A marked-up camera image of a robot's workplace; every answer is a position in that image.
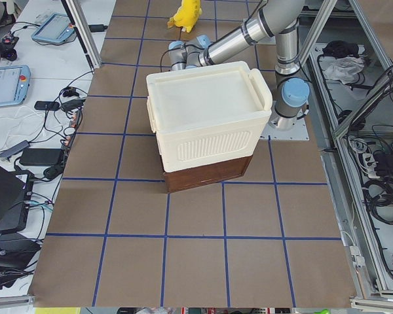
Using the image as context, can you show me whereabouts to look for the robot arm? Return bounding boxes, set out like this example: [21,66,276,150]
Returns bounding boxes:
[155,1,304,135]

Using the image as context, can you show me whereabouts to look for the dark wooden drawer cabinet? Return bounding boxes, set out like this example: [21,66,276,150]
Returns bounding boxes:
[163,155,253,193]

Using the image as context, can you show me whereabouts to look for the cream plastic storage box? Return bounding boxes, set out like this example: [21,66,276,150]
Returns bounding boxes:
[146,61,272,172]

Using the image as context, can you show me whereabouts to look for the yellow plush toy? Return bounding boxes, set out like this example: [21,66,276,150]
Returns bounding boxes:
[167,0,202,33]

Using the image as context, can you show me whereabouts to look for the black power adapter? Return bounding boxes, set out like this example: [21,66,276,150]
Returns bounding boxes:
[20,148,62,166]

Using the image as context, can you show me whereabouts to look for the far teach pendant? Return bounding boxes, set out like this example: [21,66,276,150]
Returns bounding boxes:
[31,13,75,45]

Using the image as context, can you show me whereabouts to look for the teach pendant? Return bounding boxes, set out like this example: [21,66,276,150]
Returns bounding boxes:
[0,65,31,107]
[31,13,75,45]

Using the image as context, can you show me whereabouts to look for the black laptop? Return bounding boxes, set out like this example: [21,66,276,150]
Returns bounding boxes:
[0,166,33,234]

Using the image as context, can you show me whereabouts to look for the near teach pendant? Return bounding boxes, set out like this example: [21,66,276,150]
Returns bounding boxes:
[0,65,31,107]

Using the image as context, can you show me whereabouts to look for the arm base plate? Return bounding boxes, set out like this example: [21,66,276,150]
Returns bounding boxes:
[259,101,310,141]

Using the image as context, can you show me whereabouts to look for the aluminium frame post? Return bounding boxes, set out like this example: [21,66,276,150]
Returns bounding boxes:
[61,0,102,71]

